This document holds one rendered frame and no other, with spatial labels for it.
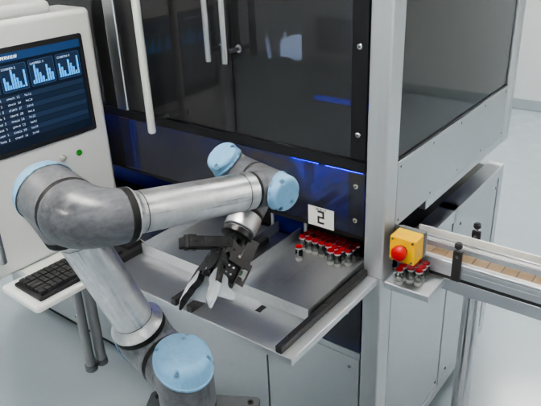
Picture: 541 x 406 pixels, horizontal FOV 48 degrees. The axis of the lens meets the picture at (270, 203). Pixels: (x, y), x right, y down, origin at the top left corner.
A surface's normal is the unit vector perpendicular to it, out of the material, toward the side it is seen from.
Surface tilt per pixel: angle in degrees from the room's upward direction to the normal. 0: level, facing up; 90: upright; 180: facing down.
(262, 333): 0
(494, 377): 0
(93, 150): 90
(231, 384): 90
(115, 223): 81
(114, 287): 92
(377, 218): 90
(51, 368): 0
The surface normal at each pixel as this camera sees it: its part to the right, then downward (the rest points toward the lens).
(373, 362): -0.60, 0.37
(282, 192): 0.64, 0.31
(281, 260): -0.04, -0.90
